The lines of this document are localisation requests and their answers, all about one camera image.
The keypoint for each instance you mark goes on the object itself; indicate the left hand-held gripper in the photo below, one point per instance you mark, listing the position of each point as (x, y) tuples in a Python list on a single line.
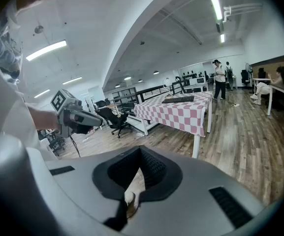
[(68, 114)]

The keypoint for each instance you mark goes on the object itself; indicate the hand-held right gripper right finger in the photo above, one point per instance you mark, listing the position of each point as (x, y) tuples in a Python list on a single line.
[(161, 178)]

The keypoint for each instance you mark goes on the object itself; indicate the white ceiling pipe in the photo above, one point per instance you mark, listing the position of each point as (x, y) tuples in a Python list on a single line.
[(242, 7)]

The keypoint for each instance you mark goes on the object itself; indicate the pink white checkered tablecloth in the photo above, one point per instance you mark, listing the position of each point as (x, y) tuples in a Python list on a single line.
[(171, 117)]

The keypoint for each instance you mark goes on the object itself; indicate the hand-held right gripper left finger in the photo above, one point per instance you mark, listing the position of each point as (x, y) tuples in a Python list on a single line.
[(112, 178)]

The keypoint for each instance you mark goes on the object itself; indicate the white power strip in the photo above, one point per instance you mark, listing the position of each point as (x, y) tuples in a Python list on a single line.
[(235, 105)]

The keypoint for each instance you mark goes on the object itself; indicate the small white table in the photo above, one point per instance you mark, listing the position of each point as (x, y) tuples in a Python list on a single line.
[(261, 79)]

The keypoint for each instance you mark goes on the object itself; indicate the white printed t-shirt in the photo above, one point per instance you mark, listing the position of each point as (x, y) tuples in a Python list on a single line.
[(9, 112)]

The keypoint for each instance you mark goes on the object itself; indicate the black railing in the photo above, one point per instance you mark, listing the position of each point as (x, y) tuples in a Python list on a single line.
[(141, 92)]

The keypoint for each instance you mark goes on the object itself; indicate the black keyboard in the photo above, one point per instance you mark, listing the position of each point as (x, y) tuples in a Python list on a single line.
[(178, 99)]

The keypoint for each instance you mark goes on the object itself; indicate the black office chair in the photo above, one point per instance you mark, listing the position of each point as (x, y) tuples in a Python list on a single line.
[(114, 120)]

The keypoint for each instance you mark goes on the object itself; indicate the white microwave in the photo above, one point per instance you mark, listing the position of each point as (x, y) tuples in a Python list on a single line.
[(194, 81)]

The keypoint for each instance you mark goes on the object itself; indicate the person's left forearm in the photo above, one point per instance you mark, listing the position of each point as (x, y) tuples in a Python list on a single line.
[(43, 119)]

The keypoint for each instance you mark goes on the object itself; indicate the white desk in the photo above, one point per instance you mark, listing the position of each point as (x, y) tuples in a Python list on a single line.
[(198, 84)]

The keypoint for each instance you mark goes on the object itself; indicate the gold globe desk lamp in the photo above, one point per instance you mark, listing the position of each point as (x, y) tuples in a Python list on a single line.
[(167, 81)]

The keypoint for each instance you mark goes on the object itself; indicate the ceiling tube light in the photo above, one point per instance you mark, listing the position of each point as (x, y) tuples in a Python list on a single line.
[(222, 38), (72, 80), (45, 50), (42, 93), (216, 7)]

